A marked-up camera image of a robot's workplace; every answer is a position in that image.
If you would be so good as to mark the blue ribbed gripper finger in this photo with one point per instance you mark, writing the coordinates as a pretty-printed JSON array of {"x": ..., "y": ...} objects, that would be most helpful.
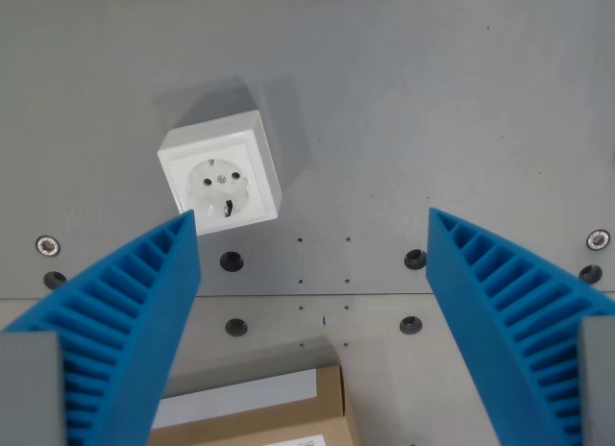
[
  {"x": 485, "y": 292},
  {"x": 144, "y": 297}
]

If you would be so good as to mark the silver hex bolt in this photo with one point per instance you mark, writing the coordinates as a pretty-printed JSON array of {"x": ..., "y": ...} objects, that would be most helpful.
[
  {"x": 598, "y": 240},
  {"x": 48, "y": 246}
]

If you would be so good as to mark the brown cardboard box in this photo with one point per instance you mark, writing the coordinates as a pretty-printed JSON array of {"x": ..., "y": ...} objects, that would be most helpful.
[{"x": 269, "y": 412}]

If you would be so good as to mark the white wall socket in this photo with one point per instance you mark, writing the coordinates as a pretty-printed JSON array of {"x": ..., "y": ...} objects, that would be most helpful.
[{"x": 218, "y": 174}]

